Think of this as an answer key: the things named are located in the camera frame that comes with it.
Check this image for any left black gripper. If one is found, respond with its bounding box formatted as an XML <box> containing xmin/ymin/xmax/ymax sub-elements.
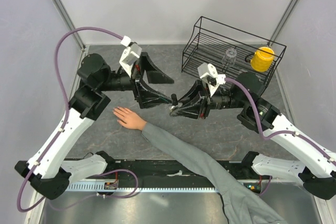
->
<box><xmin>98</xmin><ymin>51</ymin><xmax>174</xmax><ymax>107</ymax></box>

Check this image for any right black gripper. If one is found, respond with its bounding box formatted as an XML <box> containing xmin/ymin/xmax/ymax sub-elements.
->
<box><xmin>170</xmin><ymin>79</ymin><xmax>247</xmax><ymax>120</ymax></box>

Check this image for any black nail polish cap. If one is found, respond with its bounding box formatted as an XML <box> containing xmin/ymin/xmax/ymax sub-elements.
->
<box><xmin>171</xmin><ymin>93</ymin><xmax>178</xmax><ymax>106</ymax></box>

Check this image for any glitter nail polish bottle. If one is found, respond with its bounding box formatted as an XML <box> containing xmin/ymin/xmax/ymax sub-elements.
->
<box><xmin>170</xmin><ymin>104</ymin><xmax>181</xmax><ymax>116</ymax></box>

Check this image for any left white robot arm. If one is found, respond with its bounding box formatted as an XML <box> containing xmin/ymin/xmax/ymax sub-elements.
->
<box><xmin>15</xmin><ymin>52</ymin><xmax>174</xmax><ymax>200</ymax></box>

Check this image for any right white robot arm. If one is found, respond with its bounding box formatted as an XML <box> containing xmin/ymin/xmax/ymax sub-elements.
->
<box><xmin>170</xmin><ymin>72</ymin><xmax>335</xmax><ymax>200</ymax></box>

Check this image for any grey sleeved forearm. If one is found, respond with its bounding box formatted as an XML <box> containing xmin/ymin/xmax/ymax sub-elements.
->
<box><xmin>142</xmin><ymin>123</ymin><xmax>287</xmax><ymax>223</ymax></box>

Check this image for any person's bare hand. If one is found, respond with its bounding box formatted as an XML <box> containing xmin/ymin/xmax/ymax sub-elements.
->
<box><xmin>113</xmin><ymin>106</ymin><xmax>147</xmax><ymax>131</ymax></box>

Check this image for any clear glass cup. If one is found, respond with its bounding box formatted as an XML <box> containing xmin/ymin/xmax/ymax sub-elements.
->
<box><xmin>222</xmin><ymin>48</ymin><xmax>237</xmax><ymax>68</ymax></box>

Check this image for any yellow mug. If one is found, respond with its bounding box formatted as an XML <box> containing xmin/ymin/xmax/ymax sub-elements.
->
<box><xmin>245</xmin><ymin>47</ymin><xmax>275</xmax><ymax>72</ymax></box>

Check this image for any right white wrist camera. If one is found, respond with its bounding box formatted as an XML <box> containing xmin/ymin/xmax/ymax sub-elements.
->
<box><xmin>197</xmin><ymin>63</ymin><xmax>226</xmax><ymax>97</ymax></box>

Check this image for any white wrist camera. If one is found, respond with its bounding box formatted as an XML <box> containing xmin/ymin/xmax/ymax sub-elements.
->
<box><xmin>119</xmin><ymin>36</ymin><xmax>142</xmax><ymax>77</ymax></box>
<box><xmin>197</xmin><ymin>63</ymin><xmax>226</xmax><ymax>97</ymax></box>

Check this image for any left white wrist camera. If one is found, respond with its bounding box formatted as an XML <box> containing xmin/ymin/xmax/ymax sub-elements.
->
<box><xmin>119</xmin><ymin>36</ymin><xmax>142</xmax><ymax>77</ymax></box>

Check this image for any black wire rack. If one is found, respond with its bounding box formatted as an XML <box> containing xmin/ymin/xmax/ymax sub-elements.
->
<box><xmin>181</xmin><ymin>16</ymin><xmax>287</xmax><ymax>89</ymax></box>

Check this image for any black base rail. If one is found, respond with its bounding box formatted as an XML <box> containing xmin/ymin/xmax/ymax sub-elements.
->
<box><xmin>89</xmin><ymin>159</ymin><xmax>269</xmax><ymax>191</ymax></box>

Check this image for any white slotted cable duct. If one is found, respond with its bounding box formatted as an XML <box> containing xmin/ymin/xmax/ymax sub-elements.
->
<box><xmin>66</xmin><ymin>179</ymin><xmax>218</xmax><ymax>193</ymax></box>

